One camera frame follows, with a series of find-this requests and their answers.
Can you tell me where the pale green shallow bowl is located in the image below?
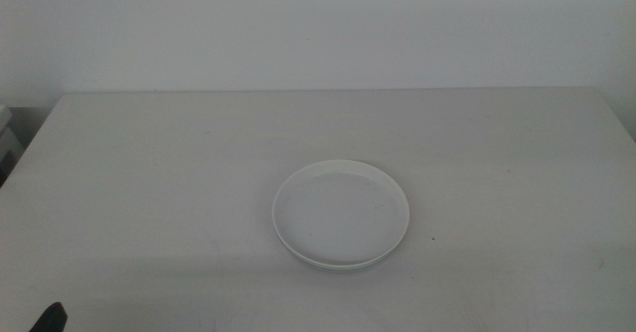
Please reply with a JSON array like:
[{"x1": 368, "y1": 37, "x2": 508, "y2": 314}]
[{"x1": 273, "y1": 227, "x2": 408, "y2": 271}]

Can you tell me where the white shallow bowl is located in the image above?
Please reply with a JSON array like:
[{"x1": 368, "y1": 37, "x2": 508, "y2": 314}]
[{"x1": 271, "y1": 159, "x2": 411, "y2": 268}]

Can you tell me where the grey shallow bowl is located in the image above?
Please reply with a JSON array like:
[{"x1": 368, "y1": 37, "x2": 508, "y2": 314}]
[{"x1": 275, "y1": 232, "x2": 407, "y2": 273}]

